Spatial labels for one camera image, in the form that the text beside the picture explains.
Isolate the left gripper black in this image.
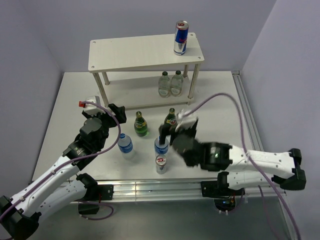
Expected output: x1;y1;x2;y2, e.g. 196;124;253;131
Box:
82;103;126;149

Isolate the Pocari Sweat bottle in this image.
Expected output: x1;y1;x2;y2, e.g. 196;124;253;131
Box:
117;133;135;160
154;136;169;156

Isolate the green Perrier bottle yellow label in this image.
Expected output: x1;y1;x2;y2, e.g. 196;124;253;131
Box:
134;111;148;137

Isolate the silver energy drink can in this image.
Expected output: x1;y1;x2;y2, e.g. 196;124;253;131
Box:
155;154;168;174

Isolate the Red Bull can blue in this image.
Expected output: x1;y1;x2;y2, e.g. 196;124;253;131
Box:
173;20;189;55

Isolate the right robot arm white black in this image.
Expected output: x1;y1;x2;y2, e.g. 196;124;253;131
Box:
159;118;307;195

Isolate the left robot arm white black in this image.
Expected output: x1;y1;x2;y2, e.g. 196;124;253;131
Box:
0;101;127;240

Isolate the white two-tier wooden shelf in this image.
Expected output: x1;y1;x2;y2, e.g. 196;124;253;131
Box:
88;32;205;110

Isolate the green Perrier bottle red label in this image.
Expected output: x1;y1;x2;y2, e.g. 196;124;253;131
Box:
163;107;177;134

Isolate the clear glass bottle right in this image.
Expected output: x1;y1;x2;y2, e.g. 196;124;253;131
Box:
170;70;183;97

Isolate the clear glass bottle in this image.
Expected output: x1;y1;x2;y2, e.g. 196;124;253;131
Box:
158;71;171;98
170;70;183;97

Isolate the clear glass bottle left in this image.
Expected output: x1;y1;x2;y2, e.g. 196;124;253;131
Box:
158;71;171;98

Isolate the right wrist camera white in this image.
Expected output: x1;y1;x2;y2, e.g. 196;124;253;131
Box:
175;109;199;133

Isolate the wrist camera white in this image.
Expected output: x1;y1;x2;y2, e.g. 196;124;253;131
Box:
78;95;104;116
175;109;199;133

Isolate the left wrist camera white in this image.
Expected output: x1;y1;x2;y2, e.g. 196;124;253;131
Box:
78;95;104;116

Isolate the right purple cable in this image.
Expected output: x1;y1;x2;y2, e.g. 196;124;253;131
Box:
184;92;302;240

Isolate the purple cable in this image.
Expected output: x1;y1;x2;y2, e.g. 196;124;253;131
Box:
184;92;302;240
0;100;122;226

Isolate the aluminium rail frame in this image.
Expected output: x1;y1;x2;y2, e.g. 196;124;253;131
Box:
14;70;301;240

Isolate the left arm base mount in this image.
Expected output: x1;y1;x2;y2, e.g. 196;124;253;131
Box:
77;184;114;216

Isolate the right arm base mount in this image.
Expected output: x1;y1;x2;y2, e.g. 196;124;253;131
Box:
200;180;245;216

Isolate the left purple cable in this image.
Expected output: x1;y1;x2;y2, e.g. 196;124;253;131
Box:
0;100;122;226

